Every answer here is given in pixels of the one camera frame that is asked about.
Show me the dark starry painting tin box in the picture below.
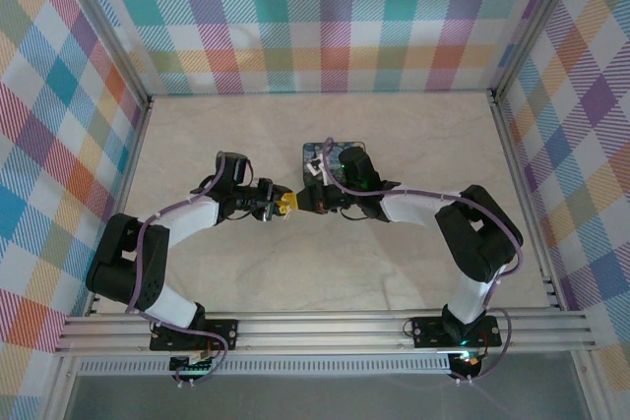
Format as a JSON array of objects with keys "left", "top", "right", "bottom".
[{"left": 299, "top": 139, "right": 368, "bottom": 191}]

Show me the left green lit controller board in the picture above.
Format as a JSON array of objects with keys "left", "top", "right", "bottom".
[{"left": 169, "top": 353, "right": 219, "bottom": 377}]

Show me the right lit controller board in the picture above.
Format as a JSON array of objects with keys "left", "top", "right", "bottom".
[{"left": 450, "top": 350, "right": 486, "bottom": 377}]

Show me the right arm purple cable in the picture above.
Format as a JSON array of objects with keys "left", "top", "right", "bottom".
[{"left": 322, "top": 138, "right": 524, "bottom": 385}]

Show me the left aluminium table side rail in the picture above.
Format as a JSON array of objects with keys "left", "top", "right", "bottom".
[{"left": 84, "top": 97, "right": 155, "bottom": 318}]

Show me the aluminium table side rail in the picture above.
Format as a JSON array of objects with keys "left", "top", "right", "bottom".
[
  {"left": 84, "top": 97, "right": 155, "bottom": 318},
  {"left": 491, "top": 94, "right": 567, "bottom": 313}
]

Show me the long aluminium mounting rail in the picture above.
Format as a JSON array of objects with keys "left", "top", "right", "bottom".
[{"left": 53, "top": 309, "right": 598, "bottom": 357}]

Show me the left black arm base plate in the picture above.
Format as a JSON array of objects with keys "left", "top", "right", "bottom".
[{"left": 150, "top": 319, "right": 240, "bottom": 353}]

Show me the grey slotted cable duct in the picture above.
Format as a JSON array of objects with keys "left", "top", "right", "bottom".
[{"left": 78, "top": 358, "right": 452, "bottom": 377}]

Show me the right aluminium table side rail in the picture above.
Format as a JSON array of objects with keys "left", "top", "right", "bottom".
[{"left": 491, "top": 94, "right": 567, "bottom": 313}]

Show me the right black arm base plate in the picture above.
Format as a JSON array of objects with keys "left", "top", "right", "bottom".
[{"left": 410, "top": 314, "right": 503, "bottom": 348}]

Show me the left aluminium frame post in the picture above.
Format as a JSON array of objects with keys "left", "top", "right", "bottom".
[{"left": 48, "top": 0, "right": 153, "bottom": 109}]

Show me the aluminium frame post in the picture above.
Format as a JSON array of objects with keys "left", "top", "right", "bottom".
[
  {"left": 48, "top": 0, "right": 153, "bottom": 109},
  {"left": 491, "top": 0, "right": 591, "bottom": 102}
]

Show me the right aluminium frame post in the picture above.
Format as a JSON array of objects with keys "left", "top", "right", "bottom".
[{"left": 491, "top": 0, "right": 591, "bottom": 102}]

